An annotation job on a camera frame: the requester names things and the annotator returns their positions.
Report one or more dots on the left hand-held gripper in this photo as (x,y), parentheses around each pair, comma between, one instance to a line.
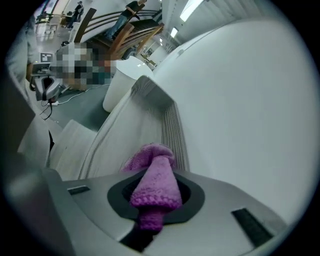
(40,71)

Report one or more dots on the purple cloth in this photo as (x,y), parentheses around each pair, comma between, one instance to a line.
(156,182)

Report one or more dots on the white shelf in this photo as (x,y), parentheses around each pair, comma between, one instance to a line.
(225,105)

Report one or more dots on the white chair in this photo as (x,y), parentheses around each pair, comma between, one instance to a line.
(53,25)

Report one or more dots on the white cylindrical bin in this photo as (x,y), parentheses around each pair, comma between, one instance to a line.
(120,82)

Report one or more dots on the wooden staircase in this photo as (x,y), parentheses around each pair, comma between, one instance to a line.
(130,35)

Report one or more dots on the small ceiling light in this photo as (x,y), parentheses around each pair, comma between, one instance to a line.
(174,32)

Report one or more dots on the long ceiling light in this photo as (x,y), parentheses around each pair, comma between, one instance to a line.
(192,10)

